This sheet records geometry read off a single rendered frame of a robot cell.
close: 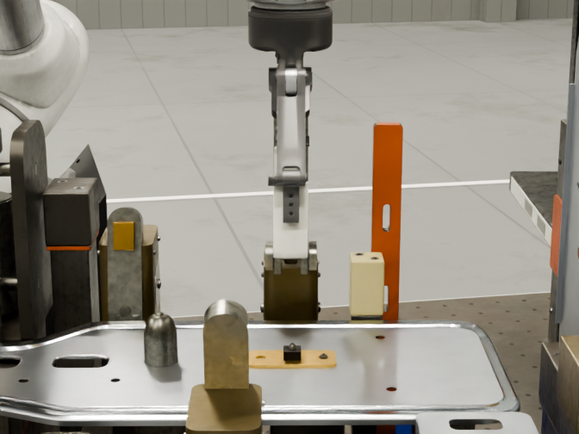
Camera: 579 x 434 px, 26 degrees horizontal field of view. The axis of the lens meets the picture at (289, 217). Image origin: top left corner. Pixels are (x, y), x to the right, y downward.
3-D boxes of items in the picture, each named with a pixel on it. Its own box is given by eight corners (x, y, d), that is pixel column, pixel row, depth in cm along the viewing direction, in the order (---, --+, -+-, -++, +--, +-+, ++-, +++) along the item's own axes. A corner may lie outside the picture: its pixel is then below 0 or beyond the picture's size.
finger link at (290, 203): (299, 163, 108) (300, 170, 105) (299, 220, 109) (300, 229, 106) (282, 163, 108) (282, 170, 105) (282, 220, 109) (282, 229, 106)
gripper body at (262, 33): (249, -2, 115) (249, 98, 118) (246, 9, 107) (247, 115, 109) (330, -2, 115) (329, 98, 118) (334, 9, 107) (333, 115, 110)
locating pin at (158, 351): (143, 382, 119) (140, 317, 117) (146, 369, 122) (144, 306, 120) (177, 382, 119) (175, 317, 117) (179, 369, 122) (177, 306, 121)
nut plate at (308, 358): (247, 368, 119) (247, 356, 118) (248, 352, 122) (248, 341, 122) (336, 368, 119) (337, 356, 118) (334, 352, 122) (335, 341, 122)
